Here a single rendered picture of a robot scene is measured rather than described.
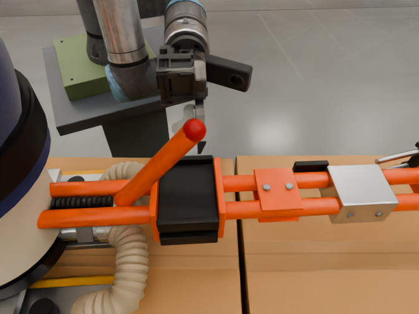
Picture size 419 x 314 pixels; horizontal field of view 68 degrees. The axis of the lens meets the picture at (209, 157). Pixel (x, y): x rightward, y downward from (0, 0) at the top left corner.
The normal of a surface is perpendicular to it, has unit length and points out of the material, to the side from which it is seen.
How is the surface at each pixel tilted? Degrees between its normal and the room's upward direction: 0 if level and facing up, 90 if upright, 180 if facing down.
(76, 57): 1
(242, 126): 0
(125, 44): 80
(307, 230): 0
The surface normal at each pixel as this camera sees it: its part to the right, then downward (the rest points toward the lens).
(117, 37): -0.01, 0.64
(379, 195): 0.02, -0.66
